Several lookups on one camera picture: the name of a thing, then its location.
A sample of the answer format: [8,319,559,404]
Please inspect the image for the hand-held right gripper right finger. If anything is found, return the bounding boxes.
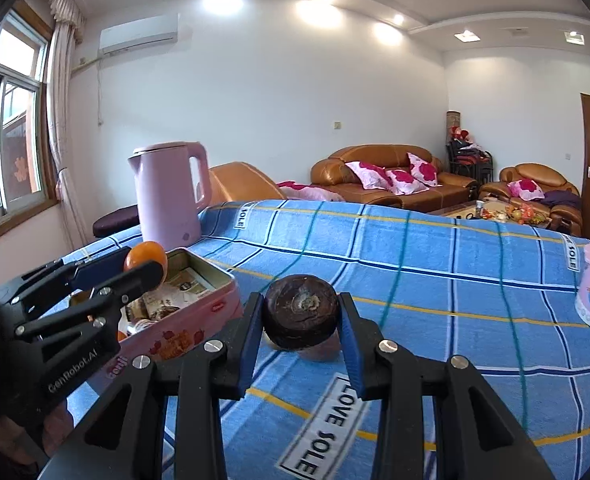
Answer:
[336,291,558,480]

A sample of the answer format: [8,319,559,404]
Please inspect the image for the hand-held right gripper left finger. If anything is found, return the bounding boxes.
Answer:
[38,291,266,480]

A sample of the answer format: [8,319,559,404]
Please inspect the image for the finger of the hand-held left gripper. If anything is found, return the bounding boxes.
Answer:
[0,246,133,307]
[14,259,168,340]

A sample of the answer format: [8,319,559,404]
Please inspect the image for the medium orange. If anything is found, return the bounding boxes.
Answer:
[124,241,168,281]

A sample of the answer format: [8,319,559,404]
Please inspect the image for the dark brown round fruit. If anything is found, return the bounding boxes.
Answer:
[261,274,341,350]

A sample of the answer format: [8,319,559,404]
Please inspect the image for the pink tin box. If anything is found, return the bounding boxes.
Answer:
[65,247,243,378]

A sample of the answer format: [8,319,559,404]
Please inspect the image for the purple round fruit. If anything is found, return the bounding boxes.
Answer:
[275,332,343,361]

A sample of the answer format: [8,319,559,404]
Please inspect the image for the white paper packets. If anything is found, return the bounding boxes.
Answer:
[125,266,216,333]

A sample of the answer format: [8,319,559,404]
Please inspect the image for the dark purple cushioned bench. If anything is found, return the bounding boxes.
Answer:
[92,205,143,238]

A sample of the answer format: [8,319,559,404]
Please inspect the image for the pink electric kettle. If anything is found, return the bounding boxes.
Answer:
[128,141,212,252]

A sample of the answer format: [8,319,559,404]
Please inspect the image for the blue plaid blanket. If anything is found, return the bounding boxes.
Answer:
[0,199,590,480]

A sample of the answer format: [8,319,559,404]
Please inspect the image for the brown leather chair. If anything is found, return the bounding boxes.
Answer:
[209,161,286,206]

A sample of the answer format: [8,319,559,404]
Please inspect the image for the pink cloth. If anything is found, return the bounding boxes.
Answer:
[275,180,346,203]

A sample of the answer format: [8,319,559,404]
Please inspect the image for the pale pink curtain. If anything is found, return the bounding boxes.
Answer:
[35,0,88,246]

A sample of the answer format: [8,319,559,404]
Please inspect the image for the wooden coffee table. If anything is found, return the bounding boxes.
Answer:
[427,199,568,233]

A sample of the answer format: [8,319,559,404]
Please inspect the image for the pink floral pillow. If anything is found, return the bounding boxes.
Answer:
[345,161,393,191]
[507,178,546,201]
[385,169,428,196]
[407,152,440,187]

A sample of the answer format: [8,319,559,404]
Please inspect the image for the brown leather sofa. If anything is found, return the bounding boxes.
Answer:
[310,144,478,211]

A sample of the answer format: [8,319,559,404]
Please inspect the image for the brown leather armchair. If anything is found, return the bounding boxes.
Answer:
[479,162,583,236]

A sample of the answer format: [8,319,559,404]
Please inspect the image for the colorful snack pile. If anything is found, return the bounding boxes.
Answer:
[475,200,550,225]

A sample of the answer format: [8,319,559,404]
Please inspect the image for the black rack with red cloth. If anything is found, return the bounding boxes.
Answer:
[447,137,494,188]

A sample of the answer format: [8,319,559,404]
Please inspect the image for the white air conditioner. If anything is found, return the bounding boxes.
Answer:
[98,12,181,57]

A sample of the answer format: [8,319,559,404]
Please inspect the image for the dark purple cloth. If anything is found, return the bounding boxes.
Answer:
[540,190,582,208]

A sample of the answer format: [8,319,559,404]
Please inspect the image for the window with wooden frame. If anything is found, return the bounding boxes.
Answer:
[0,7,56,231]

